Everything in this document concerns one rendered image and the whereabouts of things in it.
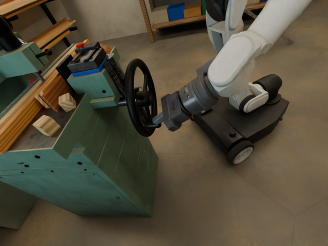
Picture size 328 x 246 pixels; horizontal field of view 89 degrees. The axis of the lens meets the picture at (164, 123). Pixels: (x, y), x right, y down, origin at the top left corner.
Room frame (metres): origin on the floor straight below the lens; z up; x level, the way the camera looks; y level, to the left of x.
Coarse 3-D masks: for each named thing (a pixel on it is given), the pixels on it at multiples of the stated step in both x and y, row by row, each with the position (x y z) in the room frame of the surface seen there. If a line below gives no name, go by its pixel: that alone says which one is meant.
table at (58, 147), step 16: (80, 96) 0.53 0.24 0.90; (112, 96) 0.51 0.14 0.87; (48, 112) 0.50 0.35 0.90; (64, 112) 0.46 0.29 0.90; (80, 112) 0.46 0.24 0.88; (32, 128) 0.44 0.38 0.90; (64, 128) 0.39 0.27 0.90; (80, 128) 0.42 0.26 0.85; (16, 144) 0.39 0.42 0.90; (32, 144) 0.36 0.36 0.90; (48, 144) 0.34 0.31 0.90; (64, 144) 0.35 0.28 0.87; (16, 160) 0.37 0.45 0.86; (32, 160) 0.36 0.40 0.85; (48, 160) 0.34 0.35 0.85; (64, 160) 0.32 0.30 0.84
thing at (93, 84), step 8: (104, 72) 0.52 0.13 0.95; (72, 80) 0.54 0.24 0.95; (80, 80) 0.54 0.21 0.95; (88, 80) 0.53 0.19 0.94; (96, 80) 0.52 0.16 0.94; (104, 80) 0.51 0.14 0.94; (112, 80) 0.54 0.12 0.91; (80, 88) 0.54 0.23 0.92; (88, 88) 0.53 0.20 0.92; (96, 88) 0.53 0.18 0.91; (104, 88) 0.52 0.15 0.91; (112, 88) 0.52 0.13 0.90; (96, 96) 0.53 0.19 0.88; (104, 96) 0.52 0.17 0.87
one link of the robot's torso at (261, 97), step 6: (252, 84) 0.91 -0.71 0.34; (258, 84) 0.88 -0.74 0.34; (252, 90) 0.88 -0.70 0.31; (258, 90) 0.83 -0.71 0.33; (264, 90) 0.81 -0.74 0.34; (258, 96) 0.78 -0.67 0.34; (264, 96) 0.78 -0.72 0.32; (252, 102) 0.76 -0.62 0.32; (258, 102) 0.76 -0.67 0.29; (264, 102) 0.78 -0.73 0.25; (246, 108) 0.75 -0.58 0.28; (252, 108) 0.75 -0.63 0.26
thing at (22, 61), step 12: (24, 48) 0.60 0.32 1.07; (36, 48) 0.63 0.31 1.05; (0, 60) 0.61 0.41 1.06; (12, 60) 0.60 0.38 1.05; (24, 60) 0.58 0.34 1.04; (36, 60) 0.60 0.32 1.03; (48, 60) 0.64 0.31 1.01; (0, 72) 0.62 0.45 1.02; (12, 72) 0.61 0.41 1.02; (24, 72) 0.60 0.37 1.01; (36, 72) 0.62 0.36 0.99
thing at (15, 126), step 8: (88, 40) 0.99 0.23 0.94; (72, 56) 0.82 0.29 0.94; (32, 96) 0.56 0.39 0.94; (24, 104) 0.52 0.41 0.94; (32, 104) 0.52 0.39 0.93; (40, 104) 0.54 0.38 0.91; (24, 112) 0.49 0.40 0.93; (32, 112) 0.50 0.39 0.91; (16, 120) 0.45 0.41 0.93; (24, 120) 0.47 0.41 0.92; (8, 128) 0.42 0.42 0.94; (16, 128) 0.44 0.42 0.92; (24, 128) 0.45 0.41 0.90; (0, 136) 0.40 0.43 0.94; (8, 136) 0.41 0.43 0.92; (16, 136) 0.42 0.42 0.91; (0, 144) 0.38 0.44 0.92; (8, 144) 0.39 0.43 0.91; (0, 152) 0.36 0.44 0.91
